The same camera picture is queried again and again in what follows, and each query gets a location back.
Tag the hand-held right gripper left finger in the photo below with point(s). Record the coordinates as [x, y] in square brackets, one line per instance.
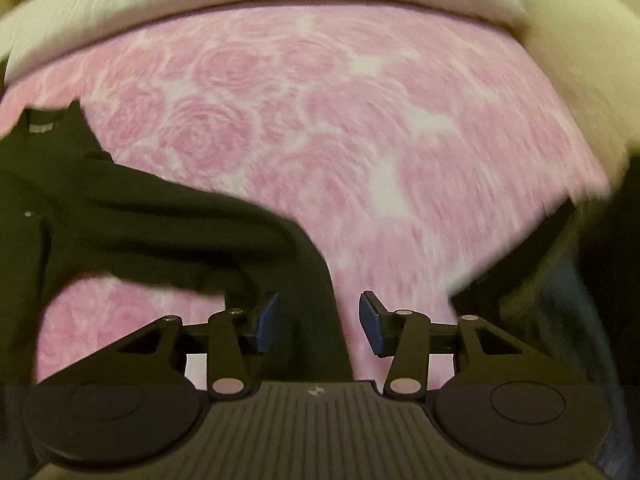
[268, 325]

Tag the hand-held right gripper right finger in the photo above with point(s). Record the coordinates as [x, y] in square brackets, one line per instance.
[370, 322]

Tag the black t-shirt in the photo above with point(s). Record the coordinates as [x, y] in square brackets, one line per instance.
[150, 220]

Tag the pink rose blanket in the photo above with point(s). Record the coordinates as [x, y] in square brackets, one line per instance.
[350, 135]

